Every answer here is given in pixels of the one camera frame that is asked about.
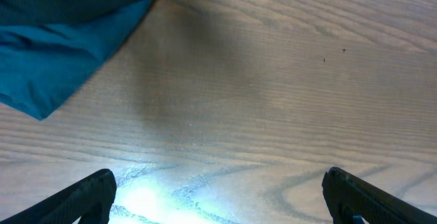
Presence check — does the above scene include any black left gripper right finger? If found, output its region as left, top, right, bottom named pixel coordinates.
left=322, top=167, right=436, bottom=224

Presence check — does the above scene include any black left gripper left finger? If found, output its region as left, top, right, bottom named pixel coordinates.
left=1, top=169, right=117, bottom=224

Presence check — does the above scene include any navy blue folded garment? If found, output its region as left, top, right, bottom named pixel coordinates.
left=1, top=0, right=154, bottom=120

